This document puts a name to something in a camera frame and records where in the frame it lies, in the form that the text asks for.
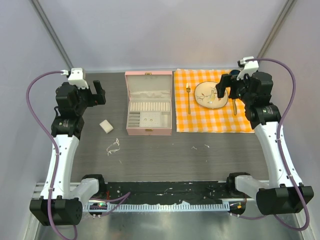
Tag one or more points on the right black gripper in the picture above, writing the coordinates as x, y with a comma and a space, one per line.
227, 80

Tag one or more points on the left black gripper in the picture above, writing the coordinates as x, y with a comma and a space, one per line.
98, 99

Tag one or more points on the pink jewelry box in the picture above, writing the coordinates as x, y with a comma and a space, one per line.
149, 96

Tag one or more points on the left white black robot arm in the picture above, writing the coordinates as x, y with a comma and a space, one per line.
57, 201

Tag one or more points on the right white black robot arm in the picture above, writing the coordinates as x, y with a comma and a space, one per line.
285, 191

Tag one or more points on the gold knife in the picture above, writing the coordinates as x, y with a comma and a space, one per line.
234, 105

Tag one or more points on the dark blue mug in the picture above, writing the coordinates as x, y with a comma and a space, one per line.
234, 73

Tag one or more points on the bird pattern plate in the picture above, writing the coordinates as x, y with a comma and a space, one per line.
206, 95

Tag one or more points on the orange checkered cloth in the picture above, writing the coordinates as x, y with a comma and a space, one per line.
201, 119

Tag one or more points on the gold fork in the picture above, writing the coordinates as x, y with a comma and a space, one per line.
188, 90

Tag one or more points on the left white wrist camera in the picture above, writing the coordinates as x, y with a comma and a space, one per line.
76, 77

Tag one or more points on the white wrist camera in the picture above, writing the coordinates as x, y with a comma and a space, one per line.
76, 77
249, 66

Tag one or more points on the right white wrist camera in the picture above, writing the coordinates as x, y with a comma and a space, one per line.
249, 66

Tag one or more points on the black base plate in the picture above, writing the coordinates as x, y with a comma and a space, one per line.
171, 192

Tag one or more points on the aluminium frame rail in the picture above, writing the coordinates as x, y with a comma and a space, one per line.
40, 190

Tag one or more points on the white slotted cable duct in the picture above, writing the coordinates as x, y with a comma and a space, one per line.
182, 207

